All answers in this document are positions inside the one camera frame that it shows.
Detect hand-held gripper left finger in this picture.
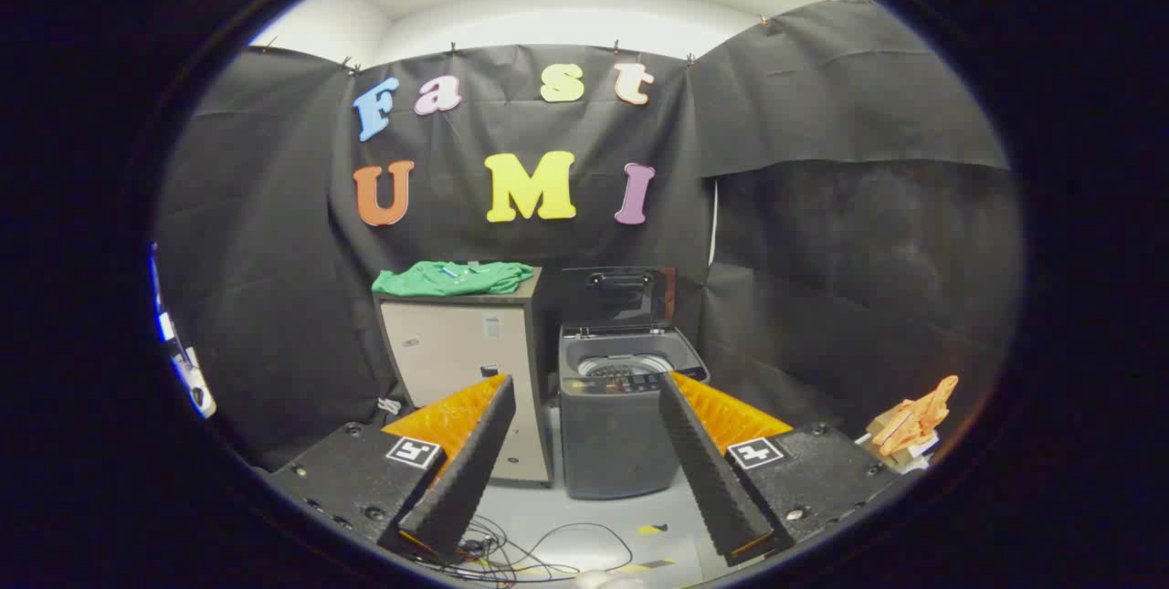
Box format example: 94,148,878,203
269,374,517,567

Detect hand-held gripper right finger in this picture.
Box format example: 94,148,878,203
658,372,900,568

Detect dark grey washing machine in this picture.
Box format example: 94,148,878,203
557,326,711,500

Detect green polo shirt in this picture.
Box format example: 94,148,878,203
372,260,535,298

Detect beige cabinet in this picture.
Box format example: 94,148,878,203
373,268,555,487

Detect orange plastic object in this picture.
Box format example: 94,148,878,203
868,375,960,458

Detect black backdrop cloth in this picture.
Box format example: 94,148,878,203
155,0,1024,471

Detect tangled black cables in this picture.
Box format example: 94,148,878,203
438,516,636,586

